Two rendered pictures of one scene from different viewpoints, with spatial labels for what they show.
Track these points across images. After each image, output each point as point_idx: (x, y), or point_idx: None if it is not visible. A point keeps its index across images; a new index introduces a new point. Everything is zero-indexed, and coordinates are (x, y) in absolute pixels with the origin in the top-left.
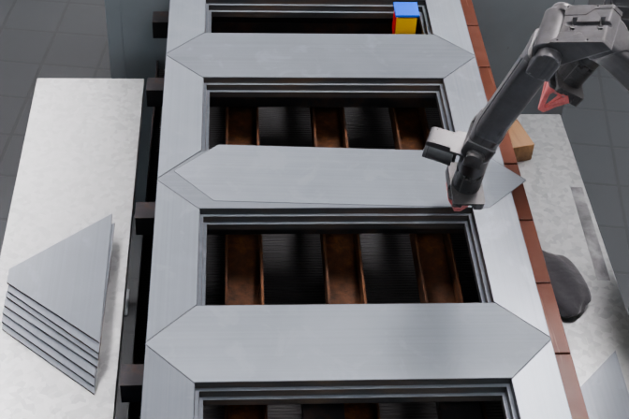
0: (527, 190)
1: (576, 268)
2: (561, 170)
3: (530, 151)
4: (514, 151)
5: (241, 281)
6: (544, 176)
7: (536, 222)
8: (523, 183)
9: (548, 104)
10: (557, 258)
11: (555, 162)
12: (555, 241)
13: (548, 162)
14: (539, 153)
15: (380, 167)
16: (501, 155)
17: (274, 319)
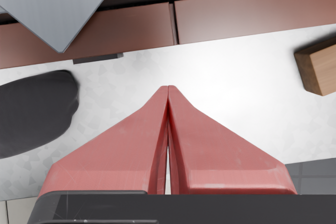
0: (228, 80)
1: (39, 143)
2: (281, 137)
3: (312, 88)
4: (305, 59)
5: None
6: (265, 109)
7: (155, 91)
8: (244, 75)
9: (168, 143)
10: (53, 116)
11: (301, 129)
12: (114, 116)
13: (300, 117)
14: (321, 105)
15: None
16: None
17: None
